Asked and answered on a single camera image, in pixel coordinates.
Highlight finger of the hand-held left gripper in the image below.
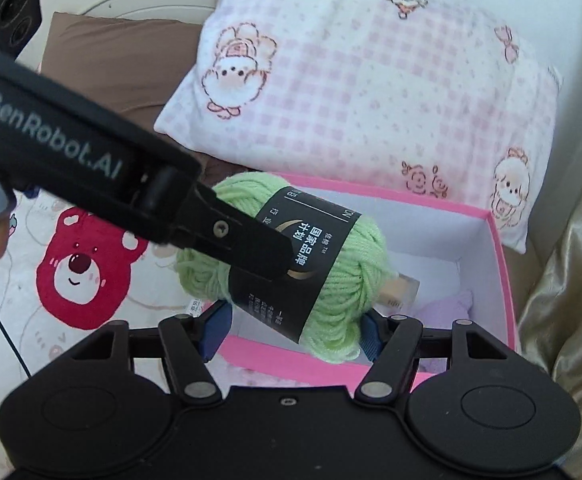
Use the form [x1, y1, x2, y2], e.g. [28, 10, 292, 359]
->
[171, 184, 298, 280]

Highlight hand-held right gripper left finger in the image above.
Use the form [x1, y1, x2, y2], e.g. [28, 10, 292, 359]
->
[61, 301, 234, 405]

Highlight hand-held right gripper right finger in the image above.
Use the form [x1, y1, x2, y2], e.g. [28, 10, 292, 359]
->
[355, 312, 526, 403]

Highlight beige foundation bottle gold cap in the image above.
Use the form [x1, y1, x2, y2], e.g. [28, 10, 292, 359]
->
[376, 272, 422, 311]

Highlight green yarn ball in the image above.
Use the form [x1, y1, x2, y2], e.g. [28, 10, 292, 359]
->
[175, 172, 389, 363]

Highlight pink storage box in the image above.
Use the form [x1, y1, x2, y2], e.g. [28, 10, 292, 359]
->
[211, 172, 522, 388]

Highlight brown pillow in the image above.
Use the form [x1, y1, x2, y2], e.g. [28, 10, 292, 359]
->
[38, 10, 252, 186]

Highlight purple cloth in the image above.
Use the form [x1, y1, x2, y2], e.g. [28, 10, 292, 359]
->
[413, 290, 472, 373]

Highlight pink white printed pillow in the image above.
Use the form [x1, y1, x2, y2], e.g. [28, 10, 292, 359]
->
[153, 0, 564, 254]

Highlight gold shiny cloth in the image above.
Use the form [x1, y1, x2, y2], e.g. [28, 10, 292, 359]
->
[516, 152, 582, 411]

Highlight thin black cable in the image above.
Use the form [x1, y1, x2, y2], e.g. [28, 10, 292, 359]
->
[0, 287, 35, 380]

